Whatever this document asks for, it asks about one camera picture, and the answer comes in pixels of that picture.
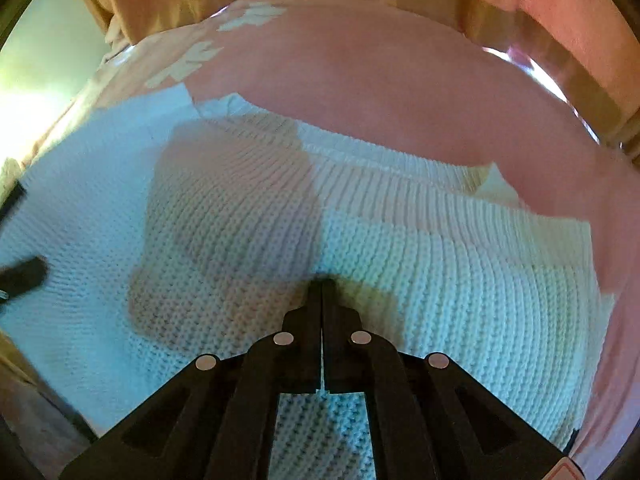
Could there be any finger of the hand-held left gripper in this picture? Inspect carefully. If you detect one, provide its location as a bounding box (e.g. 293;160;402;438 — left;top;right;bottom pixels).
0;180;27;227
0;255;49;302

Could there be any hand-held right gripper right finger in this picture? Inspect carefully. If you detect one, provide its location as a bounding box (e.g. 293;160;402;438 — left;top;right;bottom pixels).
322;279;582;480

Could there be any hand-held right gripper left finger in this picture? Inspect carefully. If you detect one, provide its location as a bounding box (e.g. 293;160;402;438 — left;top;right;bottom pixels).
59;280;323;480

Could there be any white black red knit sweater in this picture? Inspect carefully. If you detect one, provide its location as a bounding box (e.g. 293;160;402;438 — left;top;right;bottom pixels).
0;92;617;480

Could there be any pink bed sheet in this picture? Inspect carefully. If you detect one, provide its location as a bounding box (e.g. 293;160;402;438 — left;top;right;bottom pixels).
30;0;640;480

